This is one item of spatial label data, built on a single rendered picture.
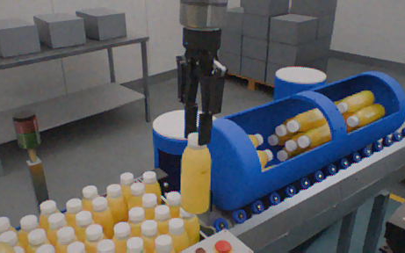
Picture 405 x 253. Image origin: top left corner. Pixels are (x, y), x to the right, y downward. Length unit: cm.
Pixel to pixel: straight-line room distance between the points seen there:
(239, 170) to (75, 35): 271
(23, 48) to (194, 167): 275
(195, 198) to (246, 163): 28
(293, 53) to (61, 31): 249
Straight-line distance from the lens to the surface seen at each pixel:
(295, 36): 454
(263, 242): 132
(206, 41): 73
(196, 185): 84
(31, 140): 126
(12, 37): 340
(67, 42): 359
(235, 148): 109
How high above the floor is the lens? 172
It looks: 26 degrees down
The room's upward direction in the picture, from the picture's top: straight up
